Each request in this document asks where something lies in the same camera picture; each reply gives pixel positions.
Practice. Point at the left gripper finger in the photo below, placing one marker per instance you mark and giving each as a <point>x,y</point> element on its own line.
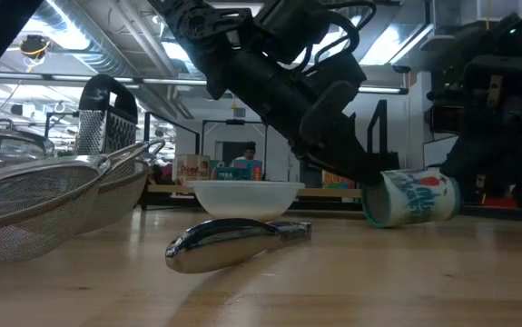
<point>349,141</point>
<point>356,172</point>

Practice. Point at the white green printed tall can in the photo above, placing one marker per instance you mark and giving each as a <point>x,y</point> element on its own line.
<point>415,200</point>

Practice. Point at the diced tomatoes can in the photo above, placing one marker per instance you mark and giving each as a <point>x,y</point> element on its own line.
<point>192,170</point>

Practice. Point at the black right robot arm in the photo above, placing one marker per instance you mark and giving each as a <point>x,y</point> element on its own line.
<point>501,150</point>

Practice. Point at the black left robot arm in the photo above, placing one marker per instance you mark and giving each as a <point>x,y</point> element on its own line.
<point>260,77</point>

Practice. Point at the person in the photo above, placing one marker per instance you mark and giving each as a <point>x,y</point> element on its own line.
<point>250,151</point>

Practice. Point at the translucent white plastic bowl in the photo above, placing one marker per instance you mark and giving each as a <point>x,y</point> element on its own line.
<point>245,200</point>

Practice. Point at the shiny metal spoon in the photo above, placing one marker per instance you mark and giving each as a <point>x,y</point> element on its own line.
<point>219,245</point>

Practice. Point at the medium metal mesh strainer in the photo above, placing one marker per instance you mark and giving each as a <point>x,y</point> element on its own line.
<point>120,195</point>

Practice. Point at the black yellow ceiling reel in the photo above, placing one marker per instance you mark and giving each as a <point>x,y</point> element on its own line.
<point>34,45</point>

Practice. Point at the small metal mesh strainer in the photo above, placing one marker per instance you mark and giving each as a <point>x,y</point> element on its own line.
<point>24,213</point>

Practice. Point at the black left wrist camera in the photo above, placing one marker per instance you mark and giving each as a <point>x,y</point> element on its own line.
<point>331,109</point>

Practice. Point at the ceiling light rail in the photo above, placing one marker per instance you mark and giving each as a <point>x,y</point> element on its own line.
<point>174,82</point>

